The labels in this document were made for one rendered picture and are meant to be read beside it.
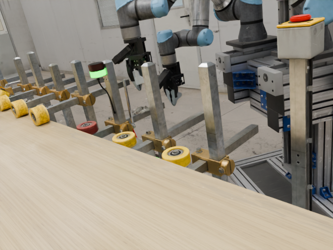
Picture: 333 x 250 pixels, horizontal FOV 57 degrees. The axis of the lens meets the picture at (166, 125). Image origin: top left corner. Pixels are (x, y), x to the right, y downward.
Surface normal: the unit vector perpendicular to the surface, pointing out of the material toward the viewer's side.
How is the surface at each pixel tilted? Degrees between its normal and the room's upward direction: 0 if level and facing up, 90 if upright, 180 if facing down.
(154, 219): 0
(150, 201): 0
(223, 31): 90
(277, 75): 90
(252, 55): 90
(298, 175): 90
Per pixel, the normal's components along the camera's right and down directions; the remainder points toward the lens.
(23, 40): 0.66, 0.18
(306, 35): -0.70, 0.37
